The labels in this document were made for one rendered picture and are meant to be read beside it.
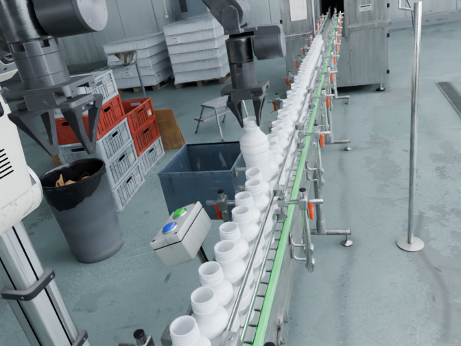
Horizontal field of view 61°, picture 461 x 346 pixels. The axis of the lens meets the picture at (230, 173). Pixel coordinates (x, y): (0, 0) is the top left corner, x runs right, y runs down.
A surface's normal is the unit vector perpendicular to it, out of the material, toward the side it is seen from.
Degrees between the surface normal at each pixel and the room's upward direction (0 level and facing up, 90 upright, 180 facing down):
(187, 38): 90
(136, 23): 90
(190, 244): 70
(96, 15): 90
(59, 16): 98
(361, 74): 90
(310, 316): 0
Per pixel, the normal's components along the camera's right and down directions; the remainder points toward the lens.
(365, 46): -0.26, 0.45
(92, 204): 0.69, 0.25
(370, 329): -0.17, -0.89
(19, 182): 0.95, -0.04
